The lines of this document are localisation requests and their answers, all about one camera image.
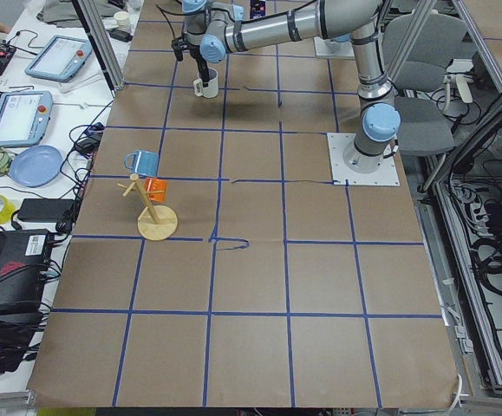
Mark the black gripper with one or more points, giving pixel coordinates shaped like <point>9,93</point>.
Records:
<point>198,57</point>

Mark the white mug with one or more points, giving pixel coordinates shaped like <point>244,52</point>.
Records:
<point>208,89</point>

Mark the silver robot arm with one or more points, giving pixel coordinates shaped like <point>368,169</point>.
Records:
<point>214,29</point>

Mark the paper cup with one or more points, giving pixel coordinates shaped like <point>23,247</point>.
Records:
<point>122,19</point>

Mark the blue mug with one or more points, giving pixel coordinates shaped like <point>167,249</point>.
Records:
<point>142,162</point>

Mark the far teach pendant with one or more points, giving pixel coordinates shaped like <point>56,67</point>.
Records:
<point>60,60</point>

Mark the teach pendant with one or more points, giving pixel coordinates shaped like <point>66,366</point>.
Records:
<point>60,60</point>
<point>24,117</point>

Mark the orange mug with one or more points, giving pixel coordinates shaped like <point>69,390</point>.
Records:
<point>156,189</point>

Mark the wooden mug tree stand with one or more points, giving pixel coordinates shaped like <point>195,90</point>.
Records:
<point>156,222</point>

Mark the near teach pendant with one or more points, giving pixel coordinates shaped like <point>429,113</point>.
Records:
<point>24,117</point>

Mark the blue plate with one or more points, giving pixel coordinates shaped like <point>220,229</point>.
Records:
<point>36,166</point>

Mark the black power adapter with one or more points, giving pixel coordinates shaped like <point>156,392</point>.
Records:
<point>44,209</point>

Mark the grey office chair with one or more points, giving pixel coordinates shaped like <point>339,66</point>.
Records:
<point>424,130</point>

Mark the black computer box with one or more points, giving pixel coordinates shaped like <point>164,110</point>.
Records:
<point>24,256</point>

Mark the aluminium frame post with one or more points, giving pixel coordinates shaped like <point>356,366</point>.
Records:
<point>99,40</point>

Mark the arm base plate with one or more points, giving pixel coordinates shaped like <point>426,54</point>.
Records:
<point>349,167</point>

